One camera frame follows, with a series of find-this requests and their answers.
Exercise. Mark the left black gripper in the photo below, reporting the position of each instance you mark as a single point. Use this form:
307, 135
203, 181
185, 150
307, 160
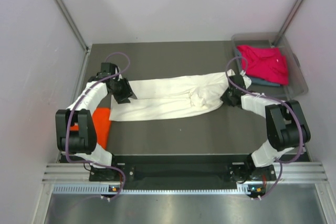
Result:
127, 92

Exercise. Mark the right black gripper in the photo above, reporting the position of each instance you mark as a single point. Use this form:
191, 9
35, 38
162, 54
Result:
223, 98

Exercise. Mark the white t shirt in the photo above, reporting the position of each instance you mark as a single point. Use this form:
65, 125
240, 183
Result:
172, 98

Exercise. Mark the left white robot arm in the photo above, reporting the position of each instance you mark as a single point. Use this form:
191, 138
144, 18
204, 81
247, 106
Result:
97, 88

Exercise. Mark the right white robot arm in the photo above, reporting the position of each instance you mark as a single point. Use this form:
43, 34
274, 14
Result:
286, 125

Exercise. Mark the blue t shirt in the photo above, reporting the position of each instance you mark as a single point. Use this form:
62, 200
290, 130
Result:
257, 81

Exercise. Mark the orange folded t shirt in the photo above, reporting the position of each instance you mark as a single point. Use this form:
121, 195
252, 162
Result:
101, 127

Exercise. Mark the pink t shirt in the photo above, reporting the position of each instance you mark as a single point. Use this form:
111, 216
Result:
265, 63

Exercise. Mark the clear plastic bin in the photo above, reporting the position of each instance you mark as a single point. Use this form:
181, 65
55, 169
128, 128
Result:
297, 85

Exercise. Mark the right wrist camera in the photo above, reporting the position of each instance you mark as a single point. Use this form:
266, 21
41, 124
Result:
246, 79

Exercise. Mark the aluminium frame rail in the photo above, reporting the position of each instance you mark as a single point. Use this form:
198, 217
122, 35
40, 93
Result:
294, 173

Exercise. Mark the grey slotted cable duct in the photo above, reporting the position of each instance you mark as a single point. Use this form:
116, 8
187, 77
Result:
106, 189

